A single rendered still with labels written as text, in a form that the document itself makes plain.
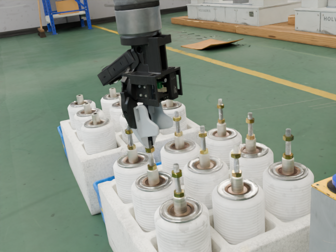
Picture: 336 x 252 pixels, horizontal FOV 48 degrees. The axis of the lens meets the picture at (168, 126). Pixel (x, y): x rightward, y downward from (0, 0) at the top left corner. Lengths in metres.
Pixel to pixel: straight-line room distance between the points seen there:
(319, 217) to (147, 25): 0.40
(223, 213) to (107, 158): 0.49
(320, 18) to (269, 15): 0.83
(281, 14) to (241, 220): 3.58
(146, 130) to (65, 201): 0.64
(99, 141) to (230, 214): 0.53
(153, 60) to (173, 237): 0.29
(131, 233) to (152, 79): 0.31
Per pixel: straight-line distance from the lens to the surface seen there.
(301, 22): 3.54
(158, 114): 0.72
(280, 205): 0.77
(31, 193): 1.38
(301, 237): 0.77
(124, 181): 0.85
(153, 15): 0.64
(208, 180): 0.78
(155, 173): 0.75
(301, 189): 0.76
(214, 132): 0.97
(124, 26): 0.64
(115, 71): 0.71
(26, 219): 1.25
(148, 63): 0.65
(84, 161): 1.09
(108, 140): 1.12
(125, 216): 0.81
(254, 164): 0.83
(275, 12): 4.13
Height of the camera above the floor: 0.63
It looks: 21 degrees down
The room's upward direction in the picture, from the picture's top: 6 degrees counter-clockwise
